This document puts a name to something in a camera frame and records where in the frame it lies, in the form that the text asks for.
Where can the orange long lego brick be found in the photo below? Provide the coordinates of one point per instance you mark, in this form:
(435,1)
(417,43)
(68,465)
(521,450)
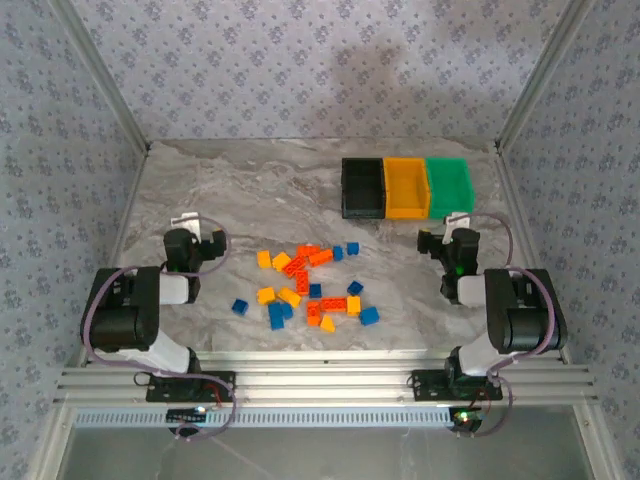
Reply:
(294,265)
(313,313)
(308,250)
(320,257)
(334,304)
(302,282)

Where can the aluminium frame leg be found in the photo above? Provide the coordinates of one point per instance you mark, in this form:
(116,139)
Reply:
(52,440)
(597,445)

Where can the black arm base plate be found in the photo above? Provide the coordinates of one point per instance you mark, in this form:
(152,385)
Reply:
(226,376)
(425,385)

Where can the black circuit board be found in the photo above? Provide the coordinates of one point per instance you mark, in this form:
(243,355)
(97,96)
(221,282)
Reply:
(185,415)

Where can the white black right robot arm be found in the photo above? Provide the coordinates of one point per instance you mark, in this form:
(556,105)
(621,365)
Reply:
(525,320)

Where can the yellow sloped lego brick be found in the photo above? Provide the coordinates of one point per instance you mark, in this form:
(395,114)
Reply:
(327,325)

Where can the aluminium frame post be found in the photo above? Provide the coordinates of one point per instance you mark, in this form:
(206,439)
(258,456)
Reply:
(541,75)

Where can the black plastic bin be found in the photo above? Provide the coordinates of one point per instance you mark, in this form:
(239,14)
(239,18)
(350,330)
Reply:
(362,185)

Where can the yellow plastic bin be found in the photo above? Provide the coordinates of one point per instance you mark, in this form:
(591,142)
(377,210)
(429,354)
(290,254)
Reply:
(406,187)

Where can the aluminium table side rail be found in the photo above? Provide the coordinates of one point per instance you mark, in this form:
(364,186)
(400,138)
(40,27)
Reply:
(118,250)
(531,250)

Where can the circuit board with green light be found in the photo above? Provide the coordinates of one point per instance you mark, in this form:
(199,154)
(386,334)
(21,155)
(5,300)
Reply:
(467,422)

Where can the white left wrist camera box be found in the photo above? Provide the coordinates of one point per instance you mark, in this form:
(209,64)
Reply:
(185,221)

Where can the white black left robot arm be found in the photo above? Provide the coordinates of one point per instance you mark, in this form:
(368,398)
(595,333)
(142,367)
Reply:
(120,320)

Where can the wide aluminium extrusion beam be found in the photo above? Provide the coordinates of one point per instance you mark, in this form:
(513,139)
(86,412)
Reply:
(325,385)

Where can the green plastic bin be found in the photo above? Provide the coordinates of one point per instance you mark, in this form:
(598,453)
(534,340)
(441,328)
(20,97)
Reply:
(450,185)

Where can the narrow aluminium extrusion rail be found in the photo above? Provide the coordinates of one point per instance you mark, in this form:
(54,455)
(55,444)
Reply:
(325,356)

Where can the long blue lego brick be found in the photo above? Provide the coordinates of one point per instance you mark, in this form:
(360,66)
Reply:
(275,317)

